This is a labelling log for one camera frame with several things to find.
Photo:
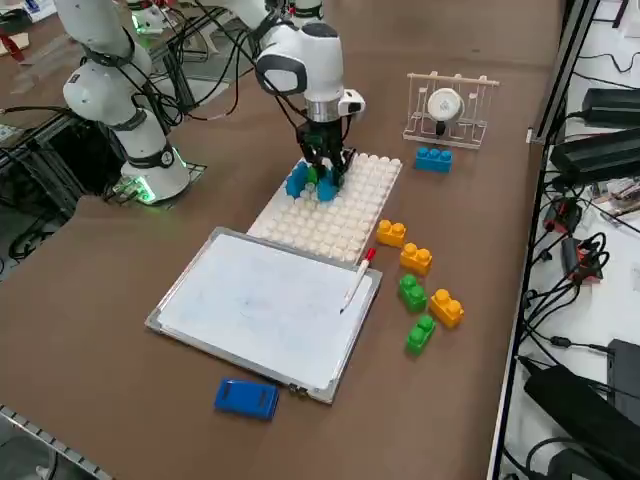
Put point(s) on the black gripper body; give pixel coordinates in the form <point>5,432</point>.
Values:
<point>322,135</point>

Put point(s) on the green two-stud block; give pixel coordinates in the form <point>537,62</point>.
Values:
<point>412,295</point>
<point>420,336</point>
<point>312,176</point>

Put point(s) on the yellow two-stud block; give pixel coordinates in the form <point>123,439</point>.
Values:
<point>416,260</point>
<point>446,310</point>
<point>391,234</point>

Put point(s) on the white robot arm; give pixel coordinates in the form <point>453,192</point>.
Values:
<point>320,55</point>
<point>306,12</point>

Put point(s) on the white studded baseplate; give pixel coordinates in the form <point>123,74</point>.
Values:
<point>350,210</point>

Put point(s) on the white pen red cap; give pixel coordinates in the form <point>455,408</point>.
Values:
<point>357,280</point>

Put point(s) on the silver framed whiteboard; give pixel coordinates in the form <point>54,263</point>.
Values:
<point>265,310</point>

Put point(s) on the blue whiteboard eraser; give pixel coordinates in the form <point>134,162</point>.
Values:
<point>247,400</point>

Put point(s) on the white cup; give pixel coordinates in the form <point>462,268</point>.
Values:
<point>444,106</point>

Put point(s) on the wooden rod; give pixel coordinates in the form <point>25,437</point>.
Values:
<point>465,80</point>

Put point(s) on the red black power device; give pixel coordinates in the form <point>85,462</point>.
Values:
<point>562,215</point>

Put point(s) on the black power adapter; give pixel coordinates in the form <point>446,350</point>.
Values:
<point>612,107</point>
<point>575,415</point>
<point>595,157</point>

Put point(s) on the aluminium camera post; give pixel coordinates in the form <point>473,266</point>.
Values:
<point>565,65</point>

